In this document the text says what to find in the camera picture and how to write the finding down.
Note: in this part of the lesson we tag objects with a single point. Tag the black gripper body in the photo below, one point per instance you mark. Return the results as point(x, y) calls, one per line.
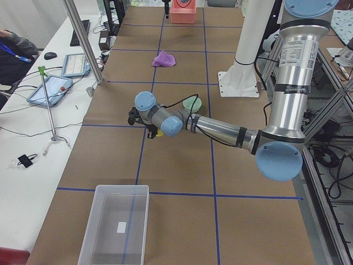
point(150, 129)

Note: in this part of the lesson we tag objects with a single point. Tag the yellow plastic cup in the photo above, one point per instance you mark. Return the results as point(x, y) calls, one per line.
point(159, 133)

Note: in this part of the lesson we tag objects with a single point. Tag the mint green bowl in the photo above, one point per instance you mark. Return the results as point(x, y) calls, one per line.
point(192, 104)

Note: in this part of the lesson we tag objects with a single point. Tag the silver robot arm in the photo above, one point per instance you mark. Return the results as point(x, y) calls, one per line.
point(277, 147)

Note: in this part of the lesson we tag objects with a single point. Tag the black power adapter box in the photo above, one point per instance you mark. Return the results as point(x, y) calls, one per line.
point(104, 40)

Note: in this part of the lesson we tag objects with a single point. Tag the clear plastic storage box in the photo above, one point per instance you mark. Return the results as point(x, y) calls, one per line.
point(117, 226)

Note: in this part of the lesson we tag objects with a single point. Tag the purple cloth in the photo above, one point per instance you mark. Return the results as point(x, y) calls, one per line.
point(163, 59)

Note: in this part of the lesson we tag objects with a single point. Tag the blue teach pendant far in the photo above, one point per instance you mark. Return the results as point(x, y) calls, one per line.
point(75, 65)

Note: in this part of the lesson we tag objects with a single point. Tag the blue teach pendant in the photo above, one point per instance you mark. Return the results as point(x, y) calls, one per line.
point(56, 87)
point(75, 65)

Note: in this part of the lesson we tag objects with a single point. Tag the blue teach pendant near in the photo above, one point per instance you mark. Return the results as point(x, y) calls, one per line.
point(56, 87)

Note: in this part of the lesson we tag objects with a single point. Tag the pink plastic bin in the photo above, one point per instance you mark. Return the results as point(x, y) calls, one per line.
point(183, 12)

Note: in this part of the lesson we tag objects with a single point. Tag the green tipped reacher stick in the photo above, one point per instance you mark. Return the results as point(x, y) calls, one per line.
point(55, 137)

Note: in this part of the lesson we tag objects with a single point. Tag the black computer mouse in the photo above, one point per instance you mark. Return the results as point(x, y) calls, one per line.
point(50, 55)

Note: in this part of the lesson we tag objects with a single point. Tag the small black pouch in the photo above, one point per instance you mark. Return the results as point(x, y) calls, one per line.
point(26, 160)

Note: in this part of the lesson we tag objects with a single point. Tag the seated person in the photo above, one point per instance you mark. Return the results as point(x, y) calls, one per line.
point(18, 54)

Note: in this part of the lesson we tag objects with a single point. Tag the white camera pole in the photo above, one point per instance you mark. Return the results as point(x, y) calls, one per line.
point(240, 79)

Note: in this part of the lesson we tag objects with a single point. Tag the aluminium frame post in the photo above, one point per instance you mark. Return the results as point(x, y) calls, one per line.
point(83, 38)

